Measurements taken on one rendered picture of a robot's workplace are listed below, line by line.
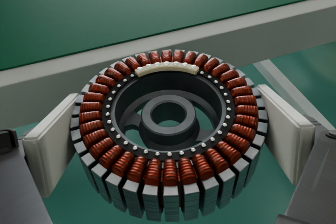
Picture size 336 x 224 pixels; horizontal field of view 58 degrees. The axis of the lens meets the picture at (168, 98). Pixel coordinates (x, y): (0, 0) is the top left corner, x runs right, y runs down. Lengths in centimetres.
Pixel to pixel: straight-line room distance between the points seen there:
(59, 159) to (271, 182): 95
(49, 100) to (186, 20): 15
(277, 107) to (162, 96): 7
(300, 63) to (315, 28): 117
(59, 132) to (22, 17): 21
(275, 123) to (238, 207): 85
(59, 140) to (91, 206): 88
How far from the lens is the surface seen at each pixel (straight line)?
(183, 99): 19
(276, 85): 110
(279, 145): 16
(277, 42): 34
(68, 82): 27
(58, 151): 16
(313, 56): 159
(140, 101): 21
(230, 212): 100
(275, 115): 17
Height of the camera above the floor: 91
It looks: 46 degrees down
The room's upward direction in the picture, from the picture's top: 3 degrees counter-clockwise
